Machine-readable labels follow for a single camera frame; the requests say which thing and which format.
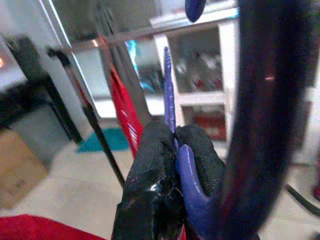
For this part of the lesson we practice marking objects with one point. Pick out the white glass door cabinet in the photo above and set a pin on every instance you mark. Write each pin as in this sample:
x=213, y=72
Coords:
x=200, y=97

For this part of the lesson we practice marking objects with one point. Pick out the teal floor mat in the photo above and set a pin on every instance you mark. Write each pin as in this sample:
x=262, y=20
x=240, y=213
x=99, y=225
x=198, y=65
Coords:
x=112, y=142

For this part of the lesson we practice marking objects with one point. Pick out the red garment white print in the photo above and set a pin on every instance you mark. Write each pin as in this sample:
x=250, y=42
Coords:
x=125, y=105

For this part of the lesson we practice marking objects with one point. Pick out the brown cardboard box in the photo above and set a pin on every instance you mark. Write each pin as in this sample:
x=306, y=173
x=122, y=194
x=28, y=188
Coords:
x=17, y=170

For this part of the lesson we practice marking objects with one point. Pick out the purple plastic clothes hanger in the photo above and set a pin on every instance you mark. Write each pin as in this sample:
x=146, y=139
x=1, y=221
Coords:
x=190, y=180

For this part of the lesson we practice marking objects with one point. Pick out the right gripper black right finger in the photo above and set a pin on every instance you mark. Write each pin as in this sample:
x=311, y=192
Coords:
x=205, y=162

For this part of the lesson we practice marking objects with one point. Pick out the grey storage box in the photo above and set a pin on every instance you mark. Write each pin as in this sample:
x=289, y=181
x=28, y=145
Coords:
x=37, y=130

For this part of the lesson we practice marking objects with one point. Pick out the dark grey hanging garment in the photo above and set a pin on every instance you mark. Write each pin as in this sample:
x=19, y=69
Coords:
x=122, y=67

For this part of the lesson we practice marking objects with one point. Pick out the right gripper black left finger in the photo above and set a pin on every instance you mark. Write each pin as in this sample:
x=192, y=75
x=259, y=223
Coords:
x=147, y=175

